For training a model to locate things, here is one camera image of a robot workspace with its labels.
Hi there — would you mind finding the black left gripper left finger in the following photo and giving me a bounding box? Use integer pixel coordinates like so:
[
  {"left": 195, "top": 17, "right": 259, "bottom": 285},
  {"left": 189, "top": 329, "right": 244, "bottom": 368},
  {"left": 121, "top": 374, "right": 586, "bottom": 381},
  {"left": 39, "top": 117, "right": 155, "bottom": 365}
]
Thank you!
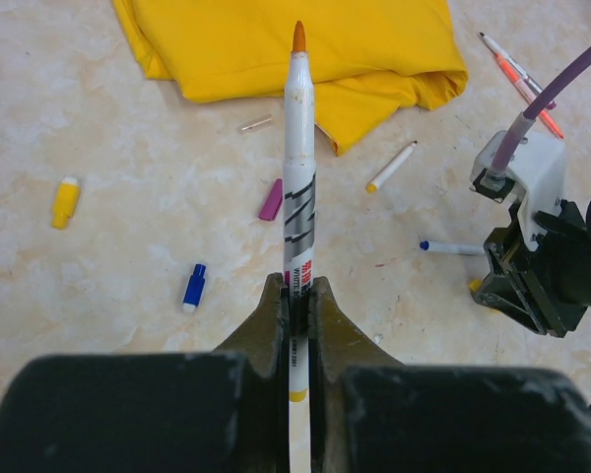
[{"left": 0, "top": 273, "right": 290, "bottom": 472}]

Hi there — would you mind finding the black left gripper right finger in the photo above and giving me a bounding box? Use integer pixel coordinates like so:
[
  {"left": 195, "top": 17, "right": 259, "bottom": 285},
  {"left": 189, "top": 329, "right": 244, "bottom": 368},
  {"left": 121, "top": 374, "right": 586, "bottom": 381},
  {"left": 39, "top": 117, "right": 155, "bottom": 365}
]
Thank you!
[{"left": 309, "top": 277, "right": 591, "bottom": 472}]

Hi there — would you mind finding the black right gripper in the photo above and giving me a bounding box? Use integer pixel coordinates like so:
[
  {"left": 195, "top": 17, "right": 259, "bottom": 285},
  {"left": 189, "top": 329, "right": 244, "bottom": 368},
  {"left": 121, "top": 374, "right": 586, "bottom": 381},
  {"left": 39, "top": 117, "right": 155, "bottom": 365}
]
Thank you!
[{"left": 483, "top": 199, "right": 591, "bottom": 338}]

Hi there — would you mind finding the yellow marker cap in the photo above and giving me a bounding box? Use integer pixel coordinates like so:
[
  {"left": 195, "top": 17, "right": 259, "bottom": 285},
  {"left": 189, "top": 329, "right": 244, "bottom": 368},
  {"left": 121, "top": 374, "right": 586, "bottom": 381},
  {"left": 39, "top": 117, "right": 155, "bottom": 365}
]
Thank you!
[{"left": 468, "top": 279, "right": 500, "bottom": 313}]

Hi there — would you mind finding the white yellow whiteboard marker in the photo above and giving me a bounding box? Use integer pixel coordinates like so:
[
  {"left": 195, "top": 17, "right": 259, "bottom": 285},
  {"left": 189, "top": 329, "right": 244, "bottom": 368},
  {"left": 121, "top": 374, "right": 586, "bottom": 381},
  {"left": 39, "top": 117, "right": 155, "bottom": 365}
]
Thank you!
[{"left": 281, "top": 20, "right": 318, "bottom": 473}]

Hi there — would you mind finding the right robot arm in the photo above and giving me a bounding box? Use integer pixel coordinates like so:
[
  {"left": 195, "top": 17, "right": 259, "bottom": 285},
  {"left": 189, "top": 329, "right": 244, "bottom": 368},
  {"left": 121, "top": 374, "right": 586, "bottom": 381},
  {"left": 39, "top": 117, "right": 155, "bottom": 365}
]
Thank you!
[{"left": 471, "top": 199, "right": 591, "bottom": 338}]

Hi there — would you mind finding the white blue-end pen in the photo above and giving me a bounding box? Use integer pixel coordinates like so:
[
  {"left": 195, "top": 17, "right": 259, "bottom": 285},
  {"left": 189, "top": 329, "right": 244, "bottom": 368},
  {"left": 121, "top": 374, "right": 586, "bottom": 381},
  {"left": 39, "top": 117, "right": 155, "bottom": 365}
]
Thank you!
[{"left": 420, "top": 240, "right": 486, "bottom": 256}]

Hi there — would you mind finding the small blue pen cap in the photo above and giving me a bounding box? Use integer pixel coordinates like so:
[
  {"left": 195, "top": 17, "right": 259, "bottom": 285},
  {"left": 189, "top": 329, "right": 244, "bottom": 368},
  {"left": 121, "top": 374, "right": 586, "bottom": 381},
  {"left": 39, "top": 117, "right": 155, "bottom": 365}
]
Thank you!
[{"left": 182, "top": 263, "right": 207, "bottom": 313}]

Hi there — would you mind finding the orange pink highlighter pen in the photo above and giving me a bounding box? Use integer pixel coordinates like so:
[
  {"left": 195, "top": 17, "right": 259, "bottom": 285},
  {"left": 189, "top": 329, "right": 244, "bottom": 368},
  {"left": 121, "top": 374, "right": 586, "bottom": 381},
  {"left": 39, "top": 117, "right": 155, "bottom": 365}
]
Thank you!
[{"left": 494, "top": 53, "right": 564, "bottom": 139}]

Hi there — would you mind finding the white purple-end pen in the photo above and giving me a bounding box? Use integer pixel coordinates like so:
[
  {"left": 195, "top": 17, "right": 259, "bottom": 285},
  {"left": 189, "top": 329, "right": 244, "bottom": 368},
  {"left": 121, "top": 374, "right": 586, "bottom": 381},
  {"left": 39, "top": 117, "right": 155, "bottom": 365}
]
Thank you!
[{"left": 479, "top": 32, "right": 543, "bottom": 97}]

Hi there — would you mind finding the thin white yellow-end pen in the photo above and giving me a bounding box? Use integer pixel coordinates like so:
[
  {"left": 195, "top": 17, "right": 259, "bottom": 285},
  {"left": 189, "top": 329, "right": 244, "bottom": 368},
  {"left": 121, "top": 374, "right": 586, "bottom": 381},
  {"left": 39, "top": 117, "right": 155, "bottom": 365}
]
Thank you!
[{"left": 365, "top": 140, "right": 418, "bottom": 193}]

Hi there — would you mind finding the small yellow pen cap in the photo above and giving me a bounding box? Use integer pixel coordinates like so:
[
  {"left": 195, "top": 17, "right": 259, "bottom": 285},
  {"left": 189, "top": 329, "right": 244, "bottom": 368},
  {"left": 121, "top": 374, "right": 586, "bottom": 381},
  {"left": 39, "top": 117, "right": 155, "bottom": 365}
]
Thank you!
[{"left": 51, "top": 176, "right": 81, "bottom": 230}]

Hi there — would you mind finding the clear pen cap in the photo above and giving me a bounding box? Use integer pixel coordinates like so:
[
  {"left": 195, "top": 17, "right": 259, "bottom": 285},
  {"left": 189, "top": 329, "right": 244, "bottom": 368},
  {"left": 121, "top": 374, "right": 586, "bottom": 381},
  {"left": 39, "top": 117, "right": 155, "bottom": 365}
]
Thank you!
[{"left": 237, "top": 114, "right": 274, "bottom": 133}]

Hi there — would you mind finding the purple marker cap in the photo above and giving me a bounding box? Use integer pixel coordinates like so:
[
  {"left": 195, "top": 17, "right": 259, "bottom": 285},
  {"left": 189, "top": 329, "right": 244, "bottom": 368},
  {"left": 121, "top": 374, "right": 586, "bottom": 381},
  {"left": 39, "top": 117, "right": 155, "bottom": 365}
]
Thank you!
[{"left": 258, "top": 178, "right": 284, "bottom": 222}]

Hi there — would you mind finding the yellow folded t-shirt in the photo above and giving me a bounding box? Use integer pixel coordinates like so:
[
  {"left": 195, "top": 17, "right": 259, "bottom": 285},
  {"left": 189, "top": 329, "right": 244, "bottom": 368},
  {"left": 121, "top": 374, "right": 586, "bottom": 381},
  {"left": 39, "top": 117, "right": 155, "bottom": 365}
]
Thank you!
[{"left": 112, "top": 0, "right": 470, "bottom": 158}]

